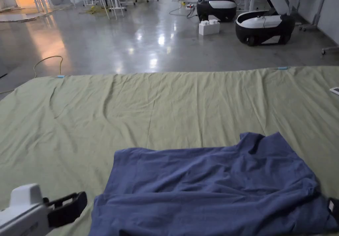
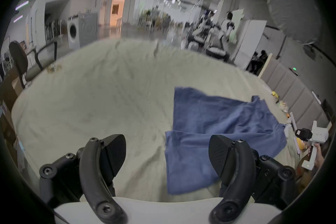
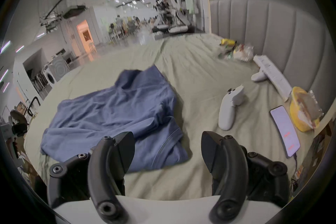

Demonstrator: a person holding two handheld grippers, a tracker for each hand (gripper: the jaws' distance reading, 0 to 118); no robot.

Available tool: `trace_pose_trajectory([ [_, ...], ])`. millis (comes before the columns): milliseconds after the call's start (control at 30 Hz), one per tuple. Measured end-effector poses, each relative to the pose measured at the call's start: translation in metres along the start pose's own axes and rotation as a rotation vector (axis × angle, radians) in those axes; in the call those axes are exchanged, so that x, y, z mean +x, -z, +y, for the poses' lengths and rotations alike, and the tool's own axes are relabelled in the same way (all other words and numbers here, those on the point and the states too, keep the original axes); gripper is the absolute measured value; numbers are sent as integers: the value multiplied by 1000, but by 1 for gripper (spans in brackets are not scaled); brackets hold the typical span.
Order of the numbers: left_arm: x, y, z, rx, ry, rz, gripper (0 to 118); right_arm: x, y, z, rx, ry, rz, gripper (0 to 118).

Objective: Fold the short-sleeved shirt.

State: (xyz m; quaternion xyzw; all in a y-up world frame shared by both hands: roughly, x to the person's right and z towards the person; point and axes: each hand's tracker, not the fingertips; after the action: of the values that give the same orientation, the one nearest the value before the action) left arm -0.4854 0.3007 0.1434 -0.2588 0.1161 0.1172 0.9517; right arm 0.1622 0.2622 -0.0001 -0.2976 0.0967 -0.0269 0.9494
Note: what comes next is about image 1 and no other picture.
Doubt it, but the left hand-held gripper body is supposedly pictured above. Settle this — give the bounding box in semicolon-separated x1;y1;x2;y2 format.
0;183;53;236

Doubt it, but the white block-shaped box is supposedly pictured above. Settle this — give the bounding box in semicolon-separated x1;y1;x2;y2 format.
198;19;221;36

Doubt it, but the dark blue shirt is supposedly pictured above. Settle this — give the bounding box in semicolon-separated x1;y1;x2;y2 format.
89;132;339;236

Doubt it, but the black and white robot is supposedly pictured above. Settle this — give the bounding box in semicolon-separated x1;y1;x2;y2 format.
196;0;237;23
235;0;296;47

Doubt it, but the bed with pale green sheet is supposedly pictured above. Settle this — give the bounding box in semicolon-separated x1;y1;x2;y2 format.
0;66;339;236

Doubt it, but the yellow floor cable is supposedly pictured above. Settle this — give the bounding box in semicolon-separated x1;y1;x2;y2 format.
0;55;64;95

